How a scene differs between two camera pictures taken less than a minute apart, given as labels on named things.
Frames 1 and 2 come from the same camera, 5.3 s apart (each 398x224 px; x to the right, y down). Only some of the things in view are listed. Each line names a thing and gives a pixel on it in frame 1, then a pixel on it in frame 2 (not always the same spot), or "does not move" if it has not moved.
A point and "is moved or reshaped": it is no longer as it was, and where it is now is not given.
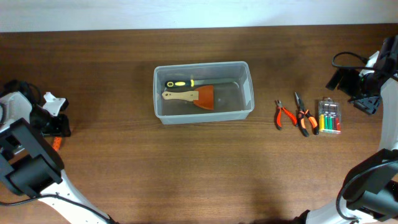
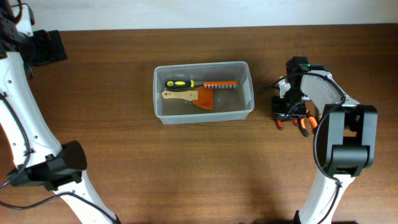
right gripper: x=370 y=106 to x=280 y=114
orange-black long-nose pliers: x=301 y=113 does not move
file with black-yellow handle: x=191 y=83 does not move
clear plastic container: x=233 y=94 does not move
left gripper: x=59 y=130 to x=50 y=55
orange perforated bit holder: x=56 y=143 is moved or reshaped
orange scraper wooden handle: x=203 y=96 does not move
